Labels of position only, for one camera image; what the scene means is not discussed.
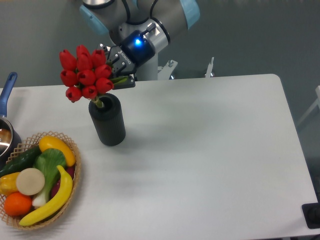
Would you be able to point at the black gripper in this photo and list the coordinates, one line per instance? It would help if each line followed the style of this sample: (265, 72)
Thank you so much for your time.
(125, 58)

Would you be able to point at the woven wicker basket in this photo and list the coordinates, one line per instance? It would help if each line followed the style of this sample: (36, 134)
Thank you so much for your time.
(28, 143)

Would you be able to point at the blue handled saucepan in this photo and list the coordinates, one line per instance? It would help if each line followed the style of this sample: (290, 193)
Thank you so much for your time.
(9, 138)

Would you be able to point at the beige round disc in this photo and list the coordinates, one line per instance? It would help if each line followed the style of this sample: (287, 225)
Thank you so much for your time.
(30, 181)

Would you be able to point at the black device at edge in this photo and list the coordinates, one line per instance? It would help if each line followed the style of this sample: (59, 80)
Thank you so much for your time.
(311, 212)

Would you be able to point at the yellow banana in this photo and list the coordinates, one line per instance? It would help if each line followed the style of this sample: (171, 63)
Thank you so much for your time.
(53, 205)

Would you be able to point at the yellow squash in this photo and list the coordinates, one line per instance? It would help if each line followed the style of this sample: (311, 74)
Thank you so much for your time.
(52, 142)

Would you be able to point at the white frame at right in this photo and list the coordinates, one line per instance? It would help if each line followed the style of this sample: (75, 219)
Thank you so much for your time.
(311, 112)

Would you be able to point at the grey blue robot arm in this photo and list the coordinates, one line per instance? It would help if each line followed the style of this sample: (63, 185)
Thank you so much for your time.
(105, 16)

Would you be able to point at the red tulip bouquet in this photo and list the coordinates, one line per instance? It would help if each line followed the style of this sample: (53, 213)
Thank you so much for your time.
(88, 75)

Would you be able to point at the green cucumber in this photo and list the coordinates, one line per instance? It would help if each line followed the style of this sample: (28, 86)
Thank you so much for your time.
(21, 162)

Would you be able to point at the green bok choy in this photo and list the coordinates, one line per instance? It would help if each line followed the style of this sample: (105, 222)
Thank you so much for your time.
(47, 163)

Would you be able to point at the purple eggplant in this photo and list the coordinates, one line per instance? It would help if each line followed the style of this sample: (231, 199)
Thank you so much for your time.
(55, 188)

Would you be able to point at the orange fruit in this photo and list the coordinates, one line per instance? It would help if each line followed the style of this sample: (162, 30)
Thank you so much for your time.
(17, 204)

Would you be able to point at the yellow bell pepper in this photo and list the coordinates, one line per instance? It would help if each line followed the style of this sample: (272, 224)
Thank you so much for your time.
(8, 184)

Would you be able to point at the dark grey ribbed vase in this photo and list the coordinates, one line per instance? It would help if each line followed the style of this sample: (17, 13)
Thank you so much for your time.
(108, 120)

